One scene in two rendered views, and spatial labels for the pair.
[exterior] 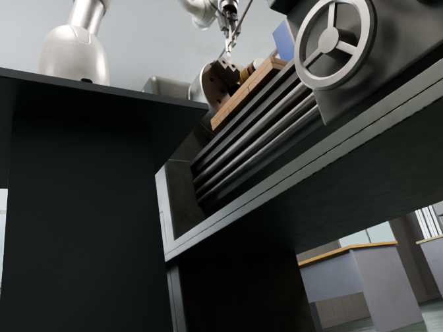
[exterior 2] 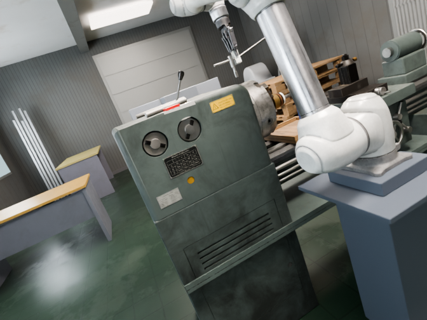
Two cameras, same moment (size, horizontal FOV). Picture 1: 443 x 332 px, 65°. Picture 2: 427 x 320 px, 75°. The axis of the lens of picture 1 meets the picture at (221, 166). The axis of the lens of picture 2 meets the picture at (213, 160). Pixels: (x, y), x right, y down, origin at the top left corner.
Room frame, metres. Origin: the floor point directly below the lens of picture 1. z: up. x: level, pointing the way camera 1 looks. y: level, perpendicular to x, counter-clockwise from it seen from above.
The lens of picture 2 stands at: (0.89, 1.42, 1.30)
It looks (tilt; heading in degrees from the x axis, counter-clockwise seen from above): 15 degrees down; 289
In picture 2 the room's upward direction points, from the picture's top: 21 degrees counter-clockwise
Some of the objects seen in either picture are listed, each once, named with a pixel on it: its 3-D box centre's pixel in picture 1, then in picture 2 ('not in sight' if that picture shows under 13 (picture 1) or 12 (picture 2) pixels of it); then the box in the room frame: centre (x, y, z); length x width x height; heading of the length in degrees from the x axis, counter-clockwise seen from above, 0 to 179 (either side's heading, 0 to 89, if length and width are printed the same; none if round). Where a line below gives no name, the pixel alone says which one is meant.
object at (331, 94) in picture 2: not in sight; (347, 87); (0.58, -0.37, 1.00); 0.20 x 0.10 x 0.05; 36
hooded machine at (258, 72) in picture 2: not in sight; (261, 90); (1.52, -5.83, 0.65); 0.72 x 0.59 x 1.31; 125
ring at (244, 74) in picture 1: (253, 76); (272, 101); (0.99, -0.17, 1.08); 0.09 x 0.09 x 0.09; 36
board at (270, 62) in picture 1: (286, 107); (296, 128); (0.91, -0.23, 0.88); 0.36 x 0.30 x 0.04; 126
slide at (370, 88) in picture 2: not in sight; (344, 94); (0.59, -0.44, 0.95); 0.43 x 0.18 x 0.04; 126
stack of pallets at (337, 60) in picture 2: not in sight; (300, 102); (0.78, -3.33, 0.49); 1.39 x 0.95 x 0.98; 38
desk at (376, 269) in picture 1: (333, 294); (43, 230); (4.00, -0.89, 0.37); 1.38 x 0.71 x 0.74; 35
